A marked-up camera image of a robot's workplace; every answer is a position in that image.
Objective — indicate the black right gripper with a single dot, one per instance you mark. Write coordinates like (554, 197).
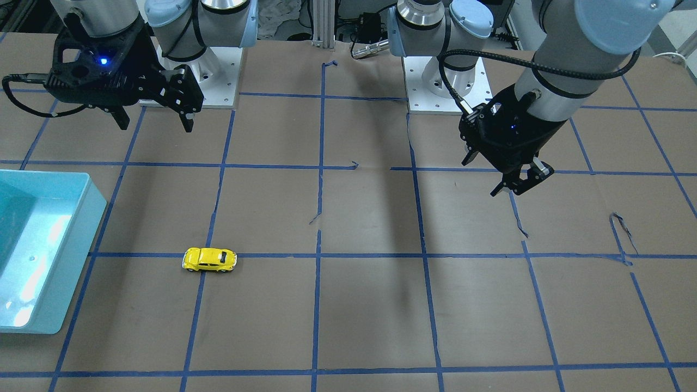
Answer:
(142, 62)

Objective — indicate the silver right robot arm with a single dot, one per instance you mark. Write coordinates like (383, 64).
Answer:
(181, 31)

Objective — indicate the yellow toy beetle car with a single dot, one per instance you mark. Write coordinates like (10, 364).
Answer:
(209, 259)

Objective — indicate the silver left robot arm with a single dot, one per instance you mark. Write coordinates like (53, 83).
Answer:
(586, 43)

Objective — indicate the aluminium frame post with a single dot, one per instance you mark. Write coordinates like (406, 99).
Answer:
(323, 24)

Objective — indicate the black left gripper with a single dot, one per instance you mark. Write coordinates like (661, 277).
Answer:
(536, 136)

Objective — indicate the light blue plastic bin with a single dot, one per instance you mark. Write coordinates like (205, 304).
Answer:
(48, 223)

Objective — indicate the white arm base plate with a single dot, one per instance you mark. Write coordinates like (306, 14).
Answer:
(217, 72)
(427, 93)

